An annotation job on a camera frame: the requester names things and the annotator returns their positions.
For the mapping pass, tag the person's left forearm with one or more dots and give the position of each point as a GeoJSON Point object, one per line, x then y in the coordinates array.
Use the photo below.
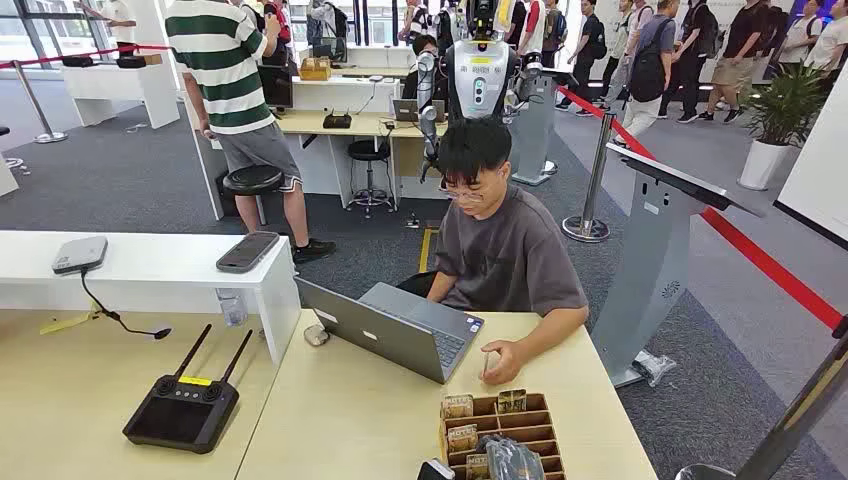
{"type": "Point", "coordinates": [553, 334]}

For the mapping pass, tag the silver stanchion post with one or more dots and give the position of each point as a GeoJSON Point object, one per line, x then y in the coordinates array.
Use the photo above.
{"type": "Point", "coordinates": [33, 99]}
{"type": "Point", "coordinates": [599, 172]}

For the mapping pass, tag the red barrier belt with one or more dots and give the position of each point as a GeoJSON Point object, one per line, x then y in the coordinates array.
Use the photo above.
{"type": "Point", "coordinates": [762, 258]}
{"type": "Point", "coordinates": [66, 56]}

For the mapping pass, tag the person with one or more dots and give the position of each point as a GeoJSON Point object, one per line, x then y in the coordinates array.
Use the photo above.
{"type": "Point", "coordinates": [510, 258]}
{"type": "Point", "coordinates": [828, 43]}
{"type": "Point", "coordinates": [586, 53]}
{"type": "Point", "coordinates": [228, 79]}
{"type": "Point", "coordinates": [116, 20]}
{"type": "Point", "coordinates": [738, 53]}
{"type": "Point", "coordinates": [649, 66]}
{"type": "Point", "coordinates": [692, 60]}

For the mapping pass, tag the black remote controller with antennas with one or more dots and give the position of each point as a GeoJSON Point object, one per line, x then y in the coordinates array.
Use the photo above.
{"type": "Point", "coordinates": [179, 417]}

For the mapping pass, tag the grey laptop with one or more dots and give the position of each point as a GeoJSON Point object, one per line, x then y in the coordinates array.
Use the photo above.
{"type": "Point", "coordinates": [407, 110]}
{"type": "Point", "coordinates": [371, 334]}

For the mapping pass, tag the clear plastic cup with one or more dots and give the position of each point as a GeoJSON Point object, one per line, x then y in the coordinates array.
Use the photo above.
{"type": "Point", "coordinates": [232, 308]}

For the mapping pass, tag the clear plastic bag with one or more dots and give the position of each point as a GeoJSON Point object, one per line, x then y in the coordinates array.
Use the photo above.
{"type": "Point", "coordinates": [654, 366]}

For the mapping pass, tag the black desk phone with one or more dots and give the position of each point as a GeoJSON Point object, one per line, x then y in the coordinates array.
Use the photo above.
{"type": "Point", "coordinates": [337, 121]}

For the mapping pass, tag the black and white small device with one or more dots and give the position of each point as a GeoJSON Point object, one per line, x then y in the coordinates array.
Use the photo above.
{"type": "Point", "coordinates": [434, 470]}

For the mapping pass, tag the green potted plant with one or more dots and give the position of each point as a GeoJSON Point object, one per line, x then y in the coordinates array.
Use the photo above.
{"type": "Point", "coordinates": [785, 102]}

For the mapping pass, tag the black monitor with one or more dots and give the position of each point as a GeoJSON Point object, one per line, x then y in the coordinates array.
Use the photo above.
{"type": "Point", "coordinates": [276, 86]}

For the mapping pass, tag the white display panel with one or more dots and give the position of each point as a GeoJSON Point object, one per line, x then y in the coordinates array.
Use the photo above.
{"type": "Point", "coordinates": [818, 172]}

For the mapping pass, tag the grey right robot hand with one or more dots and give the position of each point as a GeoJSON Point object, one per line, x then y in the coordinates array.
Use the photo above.
{"type": "Point", "coordinates": [513, 464]}

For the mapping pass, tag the white humanoid robot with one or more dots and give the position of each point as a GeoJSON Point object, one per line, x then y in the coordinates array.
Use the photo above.
{"type": "Point", "coordinates": [478, 73]}

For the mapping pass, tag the black round stool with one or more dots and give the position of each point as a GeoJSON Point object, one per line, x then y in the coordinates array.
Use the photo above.
{"type": "Point", "coordinates": [370, 151]}
{"type": "Point", "coordinates": [253, 179]}

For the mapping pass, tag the yellow tape strip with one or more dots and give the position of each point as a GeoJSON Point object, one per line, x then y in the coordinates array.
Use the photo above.
{"type": "Point", "coordinates": [66, 323]}

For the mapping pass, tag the grey computer mouse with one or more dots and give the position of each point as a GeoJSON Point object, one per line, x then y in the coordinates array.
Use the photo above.
{"type": "Point", "coordinates": [316, 336]}

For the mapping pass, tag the dark stanchion post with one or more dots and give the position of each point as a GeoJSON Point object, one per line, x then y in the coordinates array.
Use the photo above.
{"type": "Point", "coordinates": [795, 417]}

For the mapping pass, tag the person's left hand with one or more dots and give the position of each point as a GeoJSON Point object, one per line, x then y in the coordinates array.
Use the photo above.
{"type": "Point", "coordinates": [507, 361]}

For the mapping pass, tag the wooden and white desk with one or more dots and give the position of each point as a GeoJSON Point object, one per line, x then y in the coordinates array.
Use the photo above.
{"type": "Point", "coordinates": [324, 159]}

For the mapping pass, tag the white plant pot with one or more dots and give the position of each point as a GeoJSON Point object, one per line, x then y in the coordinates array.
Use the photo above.
{"type": "Point", "coordinates": [762, 166]}

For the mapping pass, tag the wooden card organizer box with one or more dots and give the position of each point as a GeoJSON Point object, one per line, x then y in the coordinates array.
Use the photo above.
{"type": "Point", "coordinates": [530, 424]}

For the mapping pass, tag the white bench shelf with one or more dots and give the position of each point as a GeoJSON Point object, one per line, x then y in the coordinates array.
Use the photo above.
{"type": "Point", "coordinates": [152, 272]}

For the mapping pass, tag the small wooden box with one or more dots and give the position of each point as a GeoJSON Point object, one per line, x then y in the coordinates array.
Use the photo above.
{"type": "Point", "coordinates": [315, 69]}

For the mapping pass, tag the grey kiosk stand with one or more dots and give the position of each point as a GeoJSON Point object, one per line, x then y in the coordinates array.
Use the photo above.
{"type": "Point", "coordinates": [646, 265]}
{"type": "Point", "coordinates": [533, 126]}

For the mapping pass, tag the dark smartphone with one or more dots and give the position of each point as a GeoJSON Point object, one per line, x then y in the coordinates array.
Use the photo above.
{"type": "Point", "coordinates": [248, 252]}

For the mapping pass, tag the eyeglasses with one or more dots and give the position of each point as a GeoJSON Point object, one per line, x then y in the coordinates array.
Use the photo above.
{"type": "Point", "coordinates": [460, 195]}

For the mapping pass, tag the grey flat box device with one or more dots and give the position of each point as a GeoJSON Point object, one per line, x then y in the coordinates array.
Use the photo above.
{"type": "Point", "coordinates": [79, 255]}

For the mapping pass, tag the yellow hotel key card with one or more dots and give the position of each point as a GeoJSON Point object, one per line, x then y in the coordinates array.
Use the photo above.
{"type": "Point", "coordinates": [457, 406]}
{"type": "Point", "coordinates": [477, 469]}
{"type": "Point", "coordinates": [462, 438]}
{"type": "Point", "coordinates": [485, 366]}
{"type": "Point", "coordinates": [511, 401]}

